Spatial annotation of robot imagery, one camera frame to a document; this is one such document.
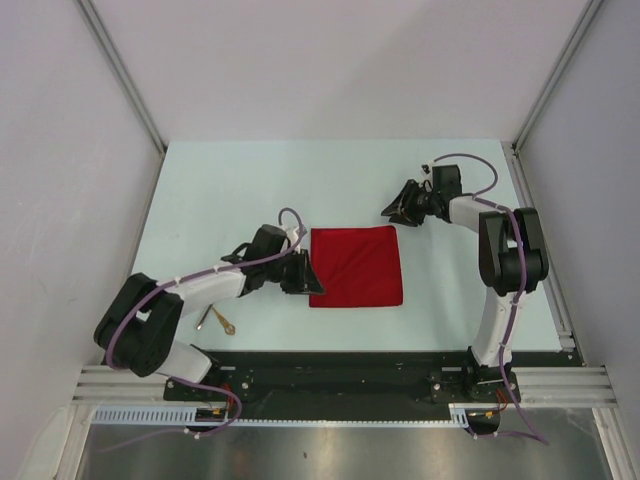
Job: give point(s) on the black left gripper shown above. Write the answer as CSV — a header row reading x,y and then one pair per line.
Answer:
x,y
308,275

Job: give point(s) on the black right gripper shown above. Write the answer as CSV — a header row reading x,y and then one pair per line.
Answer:
x,y
401,204

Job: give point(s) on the red satin napkin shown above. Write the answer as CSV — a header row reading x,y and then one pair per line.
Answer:
x,y
358,267

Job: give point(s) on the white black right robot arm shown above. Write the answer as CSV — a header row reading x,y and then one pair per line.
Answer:
x,y
512,254

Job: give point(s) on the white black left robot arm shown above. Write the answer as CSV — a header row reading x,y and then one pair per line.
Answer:
x,y
137,332

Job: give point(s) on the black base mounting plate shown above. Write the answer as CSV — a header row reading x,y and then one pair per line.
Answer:
x,y
343,387

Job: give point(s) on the aluminium right side rail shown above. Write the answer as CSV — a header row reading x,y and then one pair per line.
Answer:
x,y
554,294

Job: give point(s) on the aluminium rail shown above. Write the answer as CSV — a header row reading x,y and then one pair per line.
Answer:
x,y
554,294
540,387

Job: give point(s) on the white slotted cable duct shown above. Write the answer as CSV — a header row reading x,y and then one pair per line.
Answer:
x,y
204,418

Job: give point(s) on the aluminium front rail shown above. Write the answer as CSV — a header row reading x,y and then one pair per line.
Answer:
x,y
540,387

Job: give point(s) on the right aluminium frame post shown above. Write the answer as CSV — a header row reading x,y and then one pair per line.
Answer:
x,y
560,67

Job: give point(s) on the aluminium frame post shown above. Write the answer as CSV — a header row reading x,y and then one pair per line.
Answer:
x,y
560,67
113,58

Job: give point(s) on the left aluminium frame post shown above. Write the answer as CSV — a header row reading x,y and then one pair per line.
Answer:
x,y
113,58

